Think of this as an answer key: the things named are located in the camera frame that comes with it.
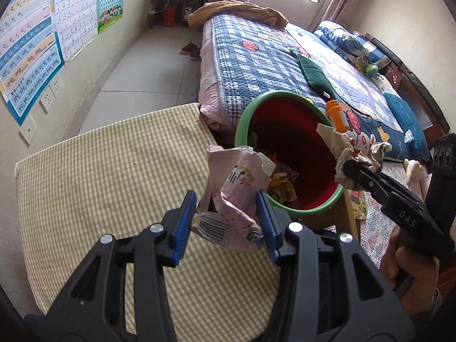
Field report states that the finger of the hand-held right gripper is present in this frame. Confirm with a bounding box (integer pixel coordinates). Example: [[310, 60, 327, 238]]
[[337, 159, 424, 205]]

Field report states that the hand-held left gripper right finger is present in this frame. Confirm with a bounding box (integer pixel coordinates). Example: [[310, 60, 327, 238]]
[[256, 190, 416, 342]]

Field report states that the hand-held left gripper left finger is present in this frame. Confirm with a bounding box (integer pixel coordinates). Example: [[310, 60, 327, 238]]
[[43, 190, 198, 342]]

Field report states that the yellow bear print packet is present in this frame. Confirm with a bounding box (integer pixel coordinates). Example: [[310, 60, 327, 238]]
[[269, 180, 298, 203]]

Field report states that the pale pink paper packet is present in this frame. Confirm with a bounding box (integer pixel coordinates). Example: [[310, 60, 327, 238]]
[[192, 145, 276, 252]]

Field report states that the orange plastic wrapper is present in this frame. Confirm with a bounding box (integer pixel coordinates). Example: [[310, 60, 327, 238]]
[[267, 152, 291, 188]]

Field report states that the red bin with green rim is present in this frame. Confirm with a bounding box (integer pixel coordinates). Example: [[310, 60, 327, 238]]
[[234, 90, 344, 217]]

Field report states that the person's right hand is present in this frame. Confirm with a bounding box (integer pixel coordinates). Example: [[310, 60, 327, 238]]
[[379, 227, 442, 297]]

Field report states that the wooden stool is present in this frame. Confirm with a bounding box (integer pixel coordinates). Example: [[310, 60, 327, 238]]
[[313, 185, 366, 253]]

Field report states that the cream soft cloth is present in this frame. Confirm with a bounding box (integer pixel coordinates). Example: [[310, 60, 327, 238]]
[[404, 158, 431, 200]]

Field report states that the orange plastic bottle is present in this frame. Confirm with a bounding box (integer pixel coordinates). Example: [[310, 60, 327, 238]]
[[326, 100, 351, 132]]

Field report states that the blue pillow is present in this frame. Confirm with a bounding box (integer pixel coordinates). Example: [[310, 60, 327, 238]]
[[383, 93, 430, 161]]

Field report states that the yellow checked tablecloth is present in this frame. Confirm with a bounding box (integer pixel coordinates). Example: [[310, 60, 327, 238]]
[[14, 103, 286, 342]]

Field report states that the dark wooden bed headboard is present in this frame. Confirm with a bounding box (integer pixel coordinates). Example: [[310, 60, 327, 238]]
[[363, 33, 451, 143]]

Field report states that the dark green cloth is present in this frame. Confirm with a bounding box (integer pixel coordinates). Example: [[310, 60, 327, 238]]
[[297, 54, 332, 97]]

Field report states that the folded blue duvet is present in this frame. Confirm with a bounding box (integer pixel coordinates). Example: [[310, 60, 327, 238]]
[[313, 21, 387, 66]]

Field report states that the pink bed sheet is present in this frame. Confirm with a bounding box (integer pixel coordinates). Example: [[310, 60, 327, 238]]
[[198, 21, 236, 132]]

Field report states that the bed with patterned quilt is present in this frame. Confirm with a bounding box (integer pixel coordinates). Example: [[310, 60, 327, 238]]
[[210, 12, 431, 161]]

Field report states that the pink patterned curtain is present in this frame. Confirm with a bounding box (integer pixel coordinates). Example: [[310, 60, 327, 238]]
[[313, 0, 369, 32]]

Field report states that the tan blanket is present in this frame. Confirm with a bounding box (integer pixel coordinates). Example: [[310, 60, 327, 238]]
[[188, 2, 289, 29]]

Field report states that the white wall plate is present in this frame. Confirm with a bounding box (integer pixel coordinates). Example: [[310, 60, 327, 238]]
[[19, 116, 37, 145]]

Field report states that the blue bordered letter wall poster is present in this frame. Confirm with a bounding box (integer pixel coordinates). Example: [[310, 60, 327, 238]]
[[0, 0, 65, 127]]

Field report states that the blue grid wall poster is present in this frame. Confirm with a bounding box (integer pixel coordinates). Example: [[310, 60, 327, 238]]
[[97, 0, 125, 34]]

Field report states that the white chart wall poster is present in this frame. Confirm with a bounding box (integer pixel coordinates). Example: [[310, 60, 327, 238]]
[[53, 0, 98, 61]]

